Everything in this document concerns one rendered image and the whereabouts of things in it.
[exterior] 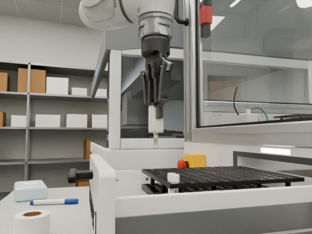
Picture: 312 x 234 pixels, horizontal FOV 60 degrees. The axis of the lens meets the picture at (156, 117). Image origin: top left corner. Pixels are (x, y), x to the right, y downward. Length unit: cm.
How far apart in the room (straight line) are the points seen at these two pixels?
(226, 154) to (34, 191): 61
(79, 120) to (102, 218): 389
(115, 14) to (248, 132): 46
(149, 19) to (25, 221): 52
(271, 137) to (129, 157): 81
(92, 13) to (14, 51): 401
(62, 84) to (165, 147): 303
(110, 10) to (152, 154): 73
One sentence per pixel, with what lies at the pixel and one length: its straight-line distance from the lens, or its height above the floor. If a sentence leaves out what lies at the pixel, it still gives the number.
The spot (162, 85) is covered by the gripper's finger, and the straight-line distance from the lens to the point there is 65.
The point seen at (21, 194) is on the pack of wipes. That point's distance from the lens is 97.
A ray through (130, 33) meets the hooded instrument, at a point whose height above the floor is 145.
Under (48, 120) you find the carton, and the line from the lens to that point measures 419.
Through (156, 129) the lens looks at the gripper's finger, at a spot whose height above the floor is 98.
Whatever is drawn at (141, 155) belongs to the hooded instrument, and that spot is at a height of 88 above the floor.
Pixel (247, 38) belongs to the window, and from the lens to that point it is 70.
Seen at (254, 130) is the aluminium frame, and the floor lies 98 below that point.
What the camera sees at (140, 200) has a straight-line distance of 33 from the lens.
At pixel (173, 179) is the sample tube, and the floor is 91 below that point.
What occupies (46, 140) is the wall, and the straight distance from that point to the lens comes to 457.
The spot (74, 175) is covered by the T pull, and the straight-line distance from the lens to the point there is 41.
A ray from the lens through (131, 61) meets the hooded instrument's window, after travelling 133.
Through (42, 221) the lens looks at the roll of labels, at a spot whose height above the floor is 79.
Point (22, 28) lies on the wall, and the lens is 488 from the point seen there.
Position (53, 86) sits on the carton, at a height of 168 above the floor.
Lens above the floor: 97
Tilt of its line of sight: 4 degrees up
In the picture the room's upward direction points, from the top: straight up
